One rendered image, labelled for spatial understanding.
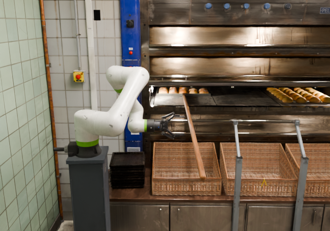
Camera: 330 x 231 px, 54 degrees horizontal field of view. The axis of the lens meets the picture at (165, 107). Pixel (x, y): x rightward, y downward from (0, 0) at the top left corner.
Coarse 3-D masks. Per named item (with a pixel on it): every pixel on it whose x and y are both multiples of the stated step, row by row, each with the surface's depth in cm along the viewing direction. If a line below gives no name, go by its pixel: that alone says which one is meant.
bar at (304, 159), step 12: (180, 120) 254; (192, 120) 254; (204, 120) 254; (216, 120) 253; (228, 120) 253; (240, 120) 253; (252, 120) 253; (264, 120) 253; (276, 120) 253; (288, 120) 252; (300, 144) 244; (240, 156) 239; (240, 168) 239; (300, 168) 241; (240, 180) 241; (300, 180) 241; (300, 192) 243; (300, 204) 245; (300, 216) 248
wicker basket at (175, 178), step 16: (160, 144) 295; (176, 144) 295; (192, 144) 295; (208, 144) 295; (160, 160) 295; (176, 160) 295; (192, 160) 295; (208, 160) 294; (160, 176) 287; (176, 176) 286; (192, 176) 287; (208, 176) 287; (160, 192) 257; (176, 192) 257; (192, 192) 257; (208, 192) 257
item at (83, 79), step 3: (75, 72) 276; (78, 72) 276; (81, 72) 276; (84, 72) 278; (75, 75) 277; (81, 75) 277; (84, 75) 278; (75, 78) 278; (81, 78) 278; (84, 78) 278; (75, 81) 278; (78, 81) 278; (81, 81) 278; (84, 81) 279
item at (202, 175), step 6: (186, 102) 293; (186, 108) 274; (192, 126) 228; (192, 132) 216; (192, 138) 206; (198, 150) 186; (198, 156) 178; (198, 162) 171; (198, 168) 166; (204, 174) 158
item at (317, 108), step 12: (156, 108) 291; (168, 108) 290; (180, 108) 290; (192, 108) 290; (204, 108) 290; (216, 108) 289; (228, 108) 289; (240, 108) 289; (252, 108) 289; (264, 108) 288; (276, 108) 288; (288, 108) 288; (300, 108) 288; (312, 108) 288; (324, 108) 287
